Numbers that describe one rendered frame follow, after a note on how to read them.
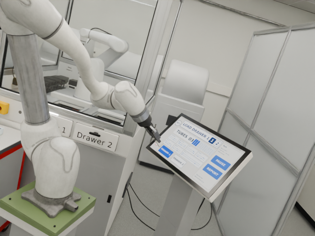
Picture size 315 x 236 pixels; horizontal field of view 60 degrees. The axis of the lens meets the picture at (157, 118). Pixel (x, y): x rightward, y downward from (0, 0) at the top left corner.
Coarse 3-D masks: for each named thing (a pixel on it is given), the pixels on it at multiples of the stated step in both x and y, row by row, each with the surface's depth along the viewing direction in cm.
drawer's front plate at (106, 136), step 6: (78, 126) 177; (84, 126) 176; (84, 132) 177; (96, 132) 176; (102, 132) 176; (78, 138) 178; (84, 138) 178; (90, 138) 178; (96, 138) 177; (102, 138) 177; (108, 138) 176; (114, 138) 176; (96, 144) 178; (108, 144) 177; (114, 144) 177; (114, 150) 178
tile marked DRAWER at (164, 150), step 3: (162, 147) 156; (165, 147) 155; (159, 150) 155; (162, 150) 154; (165, 150) 153; (168, 150) 152; (171, 150) 152; (162, 153) 153; (165, 153) 152; (168, 153) 151; (171, 153) 150; (165, 156) 150; (168, 156) 150
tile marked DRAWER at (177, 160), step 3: (174, 156) 148; (177, 156) 147; (171, 159) 147; (174, 159) 146; (177, 159) 146; (180, 159) 145; (183, 159) 144; (174, 162) 145; (177, 162) 144; (180, 162) 143; (183, 162) 143; (186, 162) 142; (177, 165) 143; (180, 165) 142; (183, 165) 142; (180, 168) 141
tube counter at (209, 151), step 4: (192, 136) 152; (188, 140) 151; (192, 140) 150; (196, 140) 149; (192, 144) 148; (196, 144) 147; (200, 144) 146; (204, 144) 145; (200, 148) 144; (204, 148) 143; (208, 148) 142; (212, 148) 141; (204, 152) 142; (208, 152) 141; (212, 152) 139
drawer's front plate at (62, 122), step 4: (56, 116) 178; (60, 120) 177; (64, 120) 177; (68, 120) 177; (60, 124) 178; (64, 124) 177; (68, 124) 177; (72, 124) 178; (60, 128) 178; (68, 128) 178; (60, 132) 179; (64, 132) 179; (68, 132) 178; (68, 136) 179
